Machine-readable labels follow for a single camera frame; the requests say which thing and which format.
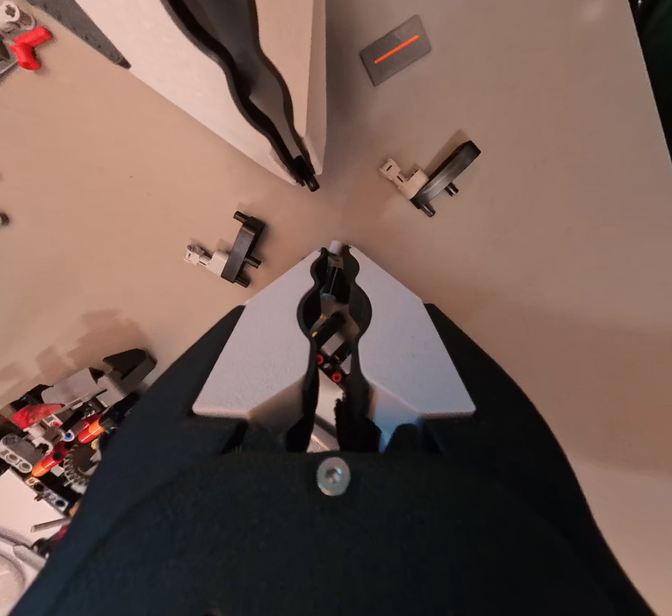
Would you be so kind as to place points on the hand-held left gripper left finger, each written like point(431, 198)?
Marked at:
point(252, 364)

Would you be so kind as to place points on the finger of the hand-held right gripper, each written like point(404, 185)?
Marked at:
point(294, 22)
point(131, 12)

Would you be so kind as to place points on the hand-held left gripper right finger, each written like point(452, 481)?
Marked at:
point(414, 364)

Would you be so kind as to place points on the black lego assembly red pins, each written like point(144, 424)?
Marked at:
point(332, 345)

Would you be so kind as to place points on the black lego beam assembly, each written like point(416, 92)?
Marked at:
point(446, 174)
point(241, 248)

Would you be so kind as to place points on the dark grey lego axle assembly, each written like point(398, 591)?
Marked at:
point(332, 272)

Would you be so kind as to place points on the light grey lego rod assembly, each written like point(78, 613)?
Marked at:
point(29, 46)

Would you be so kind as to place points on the dark lego tile red stripe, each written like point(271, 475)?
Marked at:
point(396, 51)

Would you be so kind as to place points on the large lego vehicle model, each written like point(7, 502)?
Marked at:
point(78, 390)

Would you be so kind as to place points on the white rounded board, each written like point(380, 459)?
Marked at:
point(15, 500)

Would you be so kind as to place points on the person's green shirt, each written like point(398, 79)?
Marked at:
point(656, 48)

